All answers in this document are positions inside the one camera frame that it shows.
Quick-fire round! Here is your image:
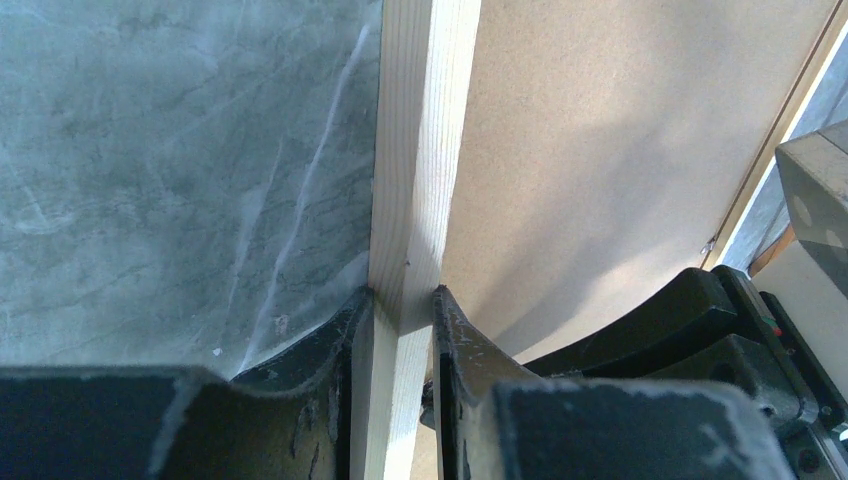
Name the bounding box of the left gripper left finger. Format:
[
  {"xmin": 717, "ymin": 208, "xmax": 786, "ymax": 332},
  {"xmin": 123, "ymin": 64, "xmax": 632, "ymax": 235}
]
[{"xmin": 1, "ymin": 287, "xmax": 373, "ymax": 479}]

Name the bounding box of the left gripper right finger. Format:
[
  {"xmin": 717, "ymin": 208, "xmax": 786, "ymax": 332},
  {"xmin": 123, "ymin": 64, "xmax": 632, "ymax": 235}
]
[{"xmin": 433, "ymin": 286, "xmax": 793, "ymax": 479}]

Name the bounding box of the light wooden picture frame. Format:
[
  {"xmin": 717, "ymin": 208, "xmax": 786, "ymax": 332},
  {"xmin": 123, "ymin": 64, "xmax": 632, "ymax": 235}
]
[{"xmin": 351, "ymin": 1, "xmax": 847, "ymax": 479}]

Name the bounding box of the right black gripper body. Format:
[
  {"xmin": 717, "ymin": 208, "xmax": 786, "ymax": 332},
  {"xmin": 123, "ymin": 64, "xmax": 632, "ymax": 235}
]
[{"xmin": 525, "ymin": 266, "xmax": 847, "ymax": 479}]

